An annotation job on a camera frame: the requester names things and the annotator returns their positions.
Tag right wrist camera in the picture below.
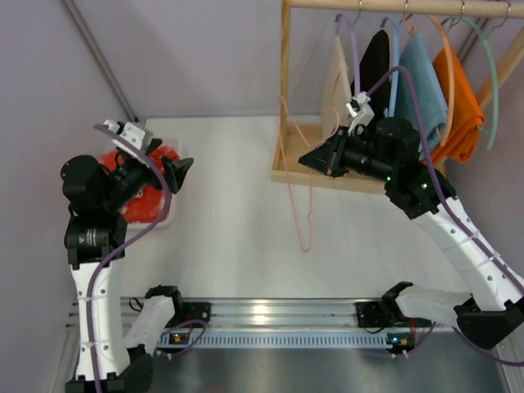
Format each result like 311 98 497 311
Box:
346 92 374 134

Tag light blue trousers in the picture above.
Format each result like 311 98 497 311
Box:
395 34 448 151

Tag orange trousers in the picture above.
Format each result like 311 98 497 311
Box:
431 48 485 163

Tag white plastic basket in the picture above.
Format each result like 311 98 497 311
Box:
102 134 183 231

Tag aluminium corner frame post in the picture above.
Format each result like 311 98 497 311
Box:
57 0 139 120

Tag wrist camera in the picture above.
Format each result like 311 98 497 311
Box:
103 120 153 156
346 92 374 134

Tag pink wire hanger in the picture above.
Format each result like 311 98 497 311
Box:
278 95 341 252

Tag red white patterned trousers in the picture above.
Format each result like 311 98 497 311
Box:
98 138 179 230

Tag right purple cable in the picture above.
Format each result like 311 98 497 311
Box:
366 65 524 368

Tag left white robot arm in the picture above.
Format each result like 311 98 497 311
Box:
61 138 206 392

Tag black trousers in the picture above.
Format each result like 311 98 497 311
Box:
359 29 391 129

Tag wooden clothes rack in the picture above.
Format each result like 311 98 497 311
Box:
270 0 524 196

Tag grey slotted cable duct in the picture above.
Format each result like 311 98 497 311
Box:
157 331 400 350

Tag purple hanger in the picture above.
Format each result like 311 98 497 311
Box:
335 13 361 95

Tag orange hanger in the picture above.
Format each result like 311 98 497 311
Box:
406 15 455 146

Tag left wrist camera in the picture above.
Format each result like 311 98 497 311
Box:
103 120 153 156

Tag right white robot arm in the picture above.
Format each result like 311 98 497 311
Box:
298 117 523 350

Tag green hanger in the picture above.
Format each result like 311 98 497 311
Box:
441 17 499 151

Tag blue hanger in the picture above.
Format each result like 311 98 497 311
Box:
380 15 400 117

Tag aluminium mounting rail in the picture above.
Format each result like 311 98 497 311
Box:
65 296 463 329

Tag beige trousers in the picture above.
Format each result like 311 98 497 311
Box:
321 36 352 138

